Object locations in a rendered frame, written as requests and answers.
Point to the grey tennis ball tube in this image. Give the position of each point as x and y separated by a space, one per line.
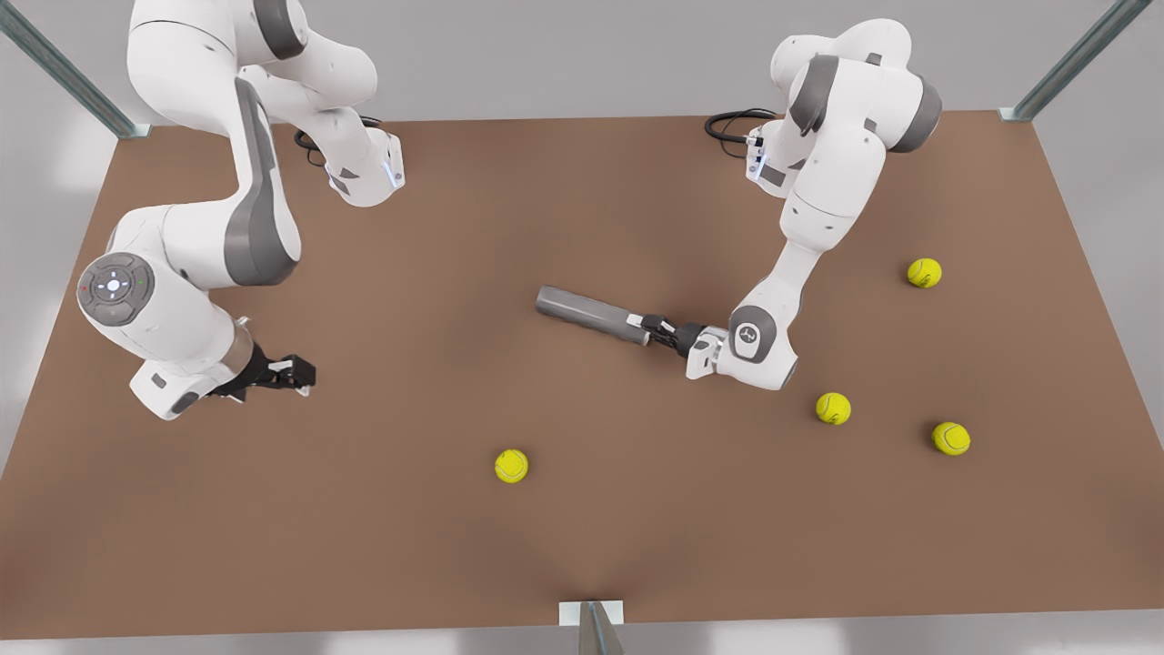
587 312

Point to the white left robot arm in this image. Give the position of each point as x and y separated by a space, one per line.
823 182

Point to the yellow tennis ball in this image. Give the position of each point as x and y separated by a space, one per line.
950 438
511 466
833 408
924 273

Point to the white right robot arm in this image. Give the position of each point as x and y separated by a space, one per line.
182 236

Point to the silver frame post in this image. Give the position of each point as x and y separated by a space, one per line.
596 629
64 68
1073 59

